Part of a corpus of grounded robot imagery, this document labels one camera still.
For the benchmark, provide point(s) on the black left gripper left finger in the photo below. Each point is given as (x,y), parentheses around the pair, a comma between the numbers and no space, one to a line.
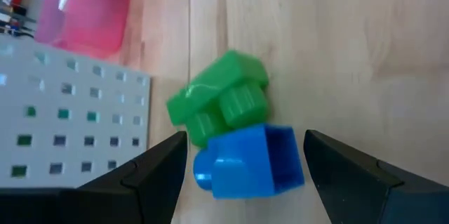
(133,196)

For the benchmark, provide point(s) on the pink plastic tray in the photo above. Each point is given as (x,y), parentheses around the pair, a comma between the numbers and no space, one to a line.
(94,13)

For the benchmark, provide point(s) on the white perforated basket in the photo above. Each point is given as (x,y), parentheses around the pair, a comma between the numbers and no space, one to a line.
(45,127)

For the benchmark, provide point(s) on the short green toy block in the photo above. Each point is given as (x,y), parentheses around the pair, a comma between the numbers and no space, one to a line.
(217,83)

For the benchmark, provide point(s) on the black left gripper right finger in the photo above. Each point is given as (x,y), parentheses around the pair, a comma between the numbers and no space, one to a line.
(368,196)

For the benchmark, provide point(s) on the large blue toy block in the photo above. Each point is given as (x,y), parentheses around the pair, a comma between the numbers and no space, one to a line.
(245,161)

